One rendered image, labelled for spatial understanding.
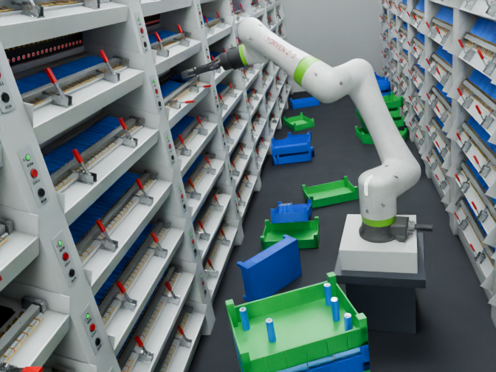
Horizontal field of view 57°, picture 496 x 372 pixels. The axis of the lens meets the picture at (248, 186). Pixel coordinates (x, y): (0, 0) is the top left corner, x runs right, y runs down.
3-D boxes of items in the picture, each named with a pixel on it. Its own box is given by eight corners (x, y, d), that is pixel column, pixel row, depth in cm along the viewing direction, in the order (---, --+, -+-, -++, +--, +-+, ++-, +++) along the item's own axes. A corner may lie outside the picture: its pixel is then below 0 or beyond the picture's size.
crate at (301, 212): (279, 214, 278) (277, 201, 277) (312, 212, 273) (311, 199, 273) (271, 223, 249) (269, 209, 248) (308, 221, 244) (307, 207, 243)
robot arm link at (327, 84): (347, 103, 168) (358, 75, 160) (324, 114, 161) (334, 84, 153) (312, 79, 177) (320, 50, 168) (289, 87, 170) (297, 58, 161)
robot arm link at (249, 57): (278, 63, 196) (275, 43, 200) (269, 46, 185) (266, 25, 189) (248, 73, 200) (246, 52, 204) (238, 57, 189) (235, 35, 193)
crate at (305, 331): (335, 294, 125) (333, 271, 122) (368, 344, 107) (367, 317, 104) (229, 324, 121) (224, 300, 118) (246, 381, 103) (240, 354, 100)
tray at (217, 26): (230, 32, 273) (235, 9, 266) (205, 48, 219) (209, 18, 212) (198, 25, 274) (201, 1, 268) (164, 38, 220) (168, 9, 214)
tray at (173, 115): (208, 93, 218) (211, 73, 214) (167, 132, 164) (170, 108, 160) (168, 83, 219) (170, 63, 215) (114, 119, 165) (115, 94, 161)
